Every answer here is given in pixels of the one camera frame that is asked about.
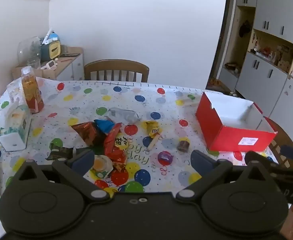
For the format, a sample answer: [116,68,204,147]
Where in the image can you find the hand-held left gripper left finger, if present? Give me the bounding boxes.
[17,149,111,202]

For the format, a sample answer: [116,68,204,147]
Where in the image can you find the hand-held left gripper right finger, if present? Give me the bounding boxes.
[175,149,267,202]

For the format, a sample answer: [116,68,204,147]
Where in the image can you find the orange jelly cup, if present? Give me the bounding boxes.
[90,154,114,178]

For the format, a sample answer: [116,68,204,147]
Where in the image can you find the small brown chocolate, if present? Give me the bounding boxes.
[177,140,190,153]

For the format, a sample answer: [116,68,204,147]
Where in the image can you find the black snack packet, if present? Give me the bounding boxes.
[46,145,74,160]

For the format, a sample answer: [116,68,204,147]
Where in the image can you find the brown foil snack bag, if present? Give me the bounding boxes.
[71,121,104,147]

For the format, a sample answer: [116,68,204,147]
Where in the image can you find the red snack bag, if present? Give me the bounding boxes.
[104,122,130,173]

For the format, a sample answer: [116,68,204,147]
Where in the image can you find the red cardboard box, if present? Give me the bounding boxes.
[196,92,278,152]

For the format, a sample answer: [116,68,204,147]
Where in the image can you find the round purple candy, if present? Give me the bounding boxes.
[158,151,174,166]

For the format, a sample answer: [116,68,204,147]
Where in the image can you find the blue snack packet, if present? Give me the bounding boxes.
[95,119,116,134]

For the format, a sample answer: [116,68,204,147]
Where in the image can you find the cream sausage stick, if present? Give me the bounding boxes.
[146,134,160,152]

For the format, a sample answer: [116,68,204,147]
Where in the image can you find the yellow candy packet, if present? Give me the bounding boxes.
[143,120,160,137]

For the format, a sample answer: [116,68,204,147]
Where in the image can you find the round-back wooden chair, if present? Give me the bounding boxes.
[263,116,293,170]

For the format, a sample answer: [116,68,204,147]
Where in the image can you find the balloon print tablecloth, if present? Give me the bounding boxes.
[0,76,282,230]

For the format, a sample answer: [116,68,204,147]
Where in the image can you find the amber tea bottle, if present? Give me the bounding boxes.
[21,66,45,113]

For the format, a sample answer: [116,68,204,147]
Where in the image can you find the small side table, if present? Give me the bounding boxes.
[12,47,84,80]

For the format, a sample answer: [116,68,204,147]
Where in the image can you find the wooden slat-back chair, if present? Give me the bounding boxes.
[84,59,150,83]

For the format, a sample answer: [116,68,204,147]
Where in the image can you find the white timer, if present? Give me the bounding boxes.
[40,59,59,70]

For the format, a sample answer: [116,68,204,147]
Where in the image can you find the yellow green desk container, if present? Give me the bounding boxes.
[40,39,61,62]

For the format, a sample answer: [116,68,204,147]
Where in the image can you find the clear plastic jar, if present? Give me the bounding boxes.
[17,37,42,68]

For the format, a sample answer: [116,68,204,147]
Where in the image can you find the white tube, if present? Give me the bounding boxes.
[43,27,53,43]

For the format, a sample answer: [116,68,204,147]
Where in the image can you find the dark hanging bag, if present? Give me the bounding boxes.
[239,20,251,38]

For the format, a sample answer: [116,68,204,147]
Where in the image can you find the wall cabinet unit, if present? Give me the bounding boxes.
[218,0,293,130]

